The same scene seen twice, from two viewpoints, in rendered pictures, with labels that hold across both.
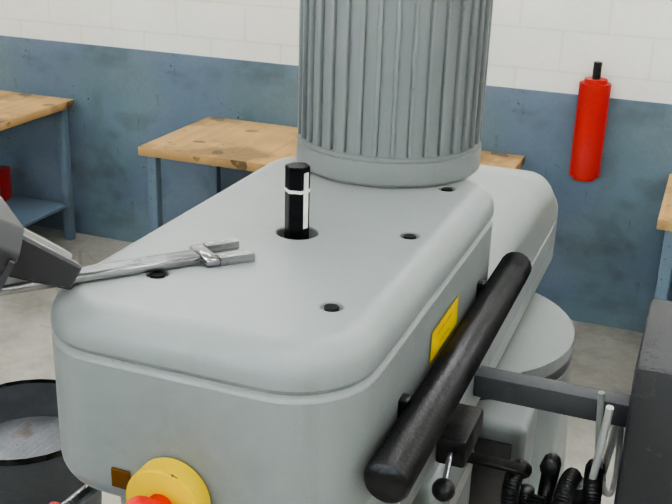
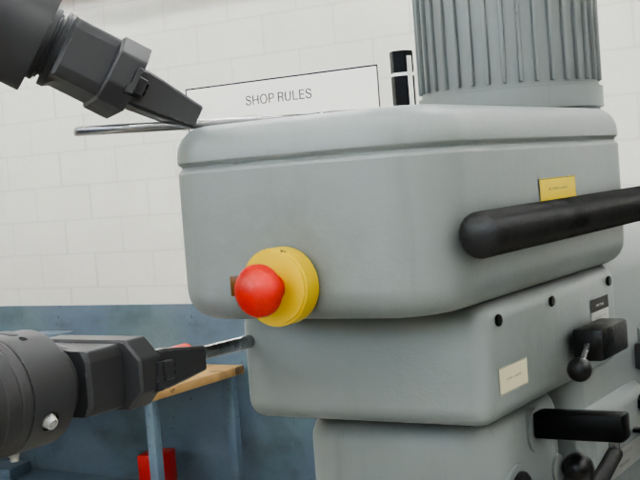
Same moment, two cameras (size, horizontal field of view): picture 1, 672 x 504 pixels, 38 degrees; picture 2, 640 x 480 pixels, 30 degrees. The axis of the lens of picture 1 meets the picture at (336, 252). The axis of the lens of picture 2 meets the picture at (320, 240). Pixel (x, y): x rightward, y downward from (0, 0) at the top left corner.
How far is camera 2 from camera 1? 46 cm
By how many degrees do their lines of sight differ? 21
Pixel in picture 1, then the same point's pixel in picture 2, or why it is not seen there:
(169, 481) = (278, 256)
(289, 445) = (384, 201)
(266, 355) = (357, 117)
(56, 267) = (180, 104)
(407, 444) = (501, 211)
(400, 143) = (511, 69)
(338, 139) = (452, 77)
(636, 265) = not seen: outside the picture
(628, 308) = not seen: outside the picture
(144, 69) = not seen: hidden behind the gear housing
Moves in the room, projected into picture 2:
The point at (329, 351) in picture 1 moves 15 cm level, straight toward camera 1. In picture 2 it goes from (413, 110) to (387, 100)
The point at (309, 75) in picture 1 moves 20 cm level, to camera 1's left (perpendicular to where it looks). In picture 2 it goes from (421, 27) to (241, 45)
